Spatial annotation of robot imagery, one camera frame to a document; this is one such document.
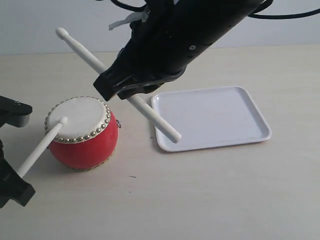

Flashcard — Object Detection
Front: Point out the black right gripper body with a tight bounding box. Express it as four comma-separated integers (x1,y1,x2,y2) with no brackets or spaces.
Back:
117,0,241,81

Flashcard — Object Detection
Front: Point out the white drumstick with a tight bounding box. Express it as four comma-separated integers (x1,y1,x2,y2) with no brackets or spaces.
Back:
17,116,68,178
55,27,182,143

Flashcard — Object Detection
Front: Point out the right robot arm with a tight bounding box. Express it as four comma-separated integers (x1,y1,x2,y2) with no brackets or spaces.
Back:
93,0,261,101

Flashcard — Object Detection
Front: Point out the red small drum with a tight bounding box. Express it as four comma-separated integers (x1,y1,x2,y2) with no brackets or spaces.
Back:
44,96,121,171

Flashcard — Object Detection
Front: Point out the white rectangular plastic tray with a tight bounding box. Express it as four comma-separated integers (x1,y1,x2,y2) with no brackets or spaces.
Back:
151,86,272,153

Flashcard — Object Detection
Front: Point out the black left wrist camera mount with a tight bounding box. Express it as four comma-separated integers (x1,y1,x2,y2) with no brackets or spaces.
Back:
0,96,33,128

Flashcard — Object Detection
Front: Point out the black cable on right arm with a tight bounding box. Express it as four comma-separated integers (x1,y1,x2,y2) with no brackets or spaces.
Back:
94,0,320,20

